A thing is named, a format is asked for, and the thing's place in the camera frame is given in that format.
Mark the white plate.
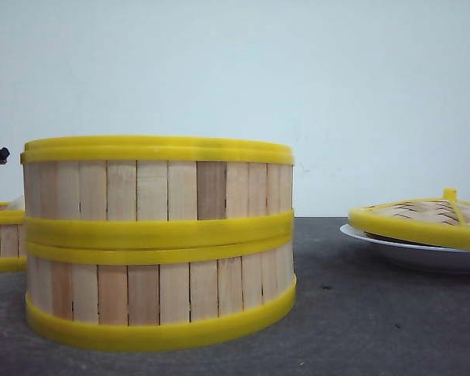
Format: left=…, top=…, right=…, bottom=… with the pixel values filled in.
left=339, top=224, right=470, bottom=274

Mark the bamboo steamer basket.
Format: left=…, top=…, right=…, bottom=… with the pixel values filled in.
left=0, top=202, right=27, bottom=273
left=20, top=136, right=294, bottom=263
left=26, top=243, right=296, bottom=352

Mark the yellow-rimmed bamboo steamer lid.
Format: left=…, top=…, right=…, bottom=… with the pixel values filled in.
left=349, top=188, right=470, bottom=251

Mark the large white bun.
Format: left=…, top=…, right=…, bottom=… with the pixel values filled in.
left=7, top=196, right=25, bottom=212

